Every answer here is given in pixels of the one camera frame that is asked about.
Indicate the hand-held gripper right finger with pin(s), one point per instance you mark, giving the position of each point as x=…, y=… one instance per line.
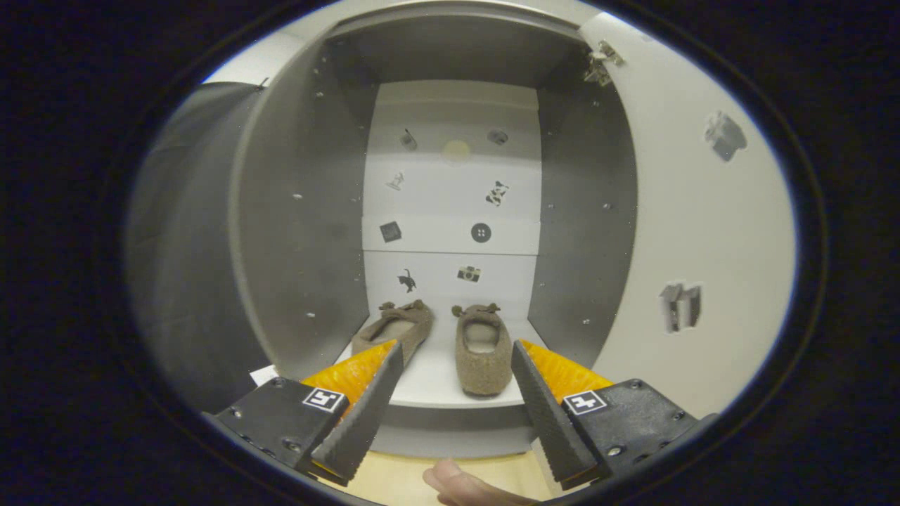
x=548, y=422

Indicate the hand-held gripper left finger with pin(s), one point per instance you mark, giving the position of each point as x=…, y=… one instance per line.
x=365, y=414

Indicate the brown fuzzy shoe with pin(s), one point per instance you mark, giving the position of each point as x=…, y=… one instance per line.
x=485, y=365
x=394, y=330

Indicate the grey shoe cabinet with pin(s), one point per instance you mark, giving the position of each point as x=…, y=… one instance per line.
x=302, y=246

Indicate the metal door hinge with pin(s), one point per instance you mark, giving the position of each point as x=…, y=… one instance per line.
x=601, y=62

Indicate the black backdrop cloth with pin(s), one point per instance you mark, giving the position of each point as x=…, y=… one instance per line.
x=190, y=246

